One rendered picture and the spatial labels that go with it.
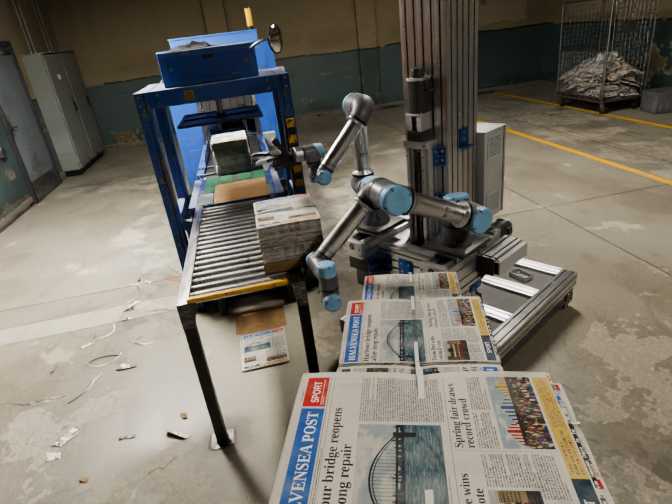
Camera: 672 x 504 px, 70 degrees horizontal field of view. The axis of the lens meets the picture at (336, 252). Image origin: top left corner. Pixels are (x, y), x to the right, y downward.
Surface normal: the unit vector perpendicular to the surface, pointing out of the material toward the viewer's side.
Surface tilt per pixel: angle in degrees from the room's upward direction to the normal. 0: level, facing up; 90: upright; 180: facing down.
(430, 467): 1
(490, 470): 1
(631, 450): 0
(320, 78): 90
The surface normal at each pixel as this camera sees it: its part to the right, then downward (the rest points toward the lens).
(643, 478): -0.11, -0.90
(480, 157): -0.72, 0.37
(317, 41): 0.20, 0.40
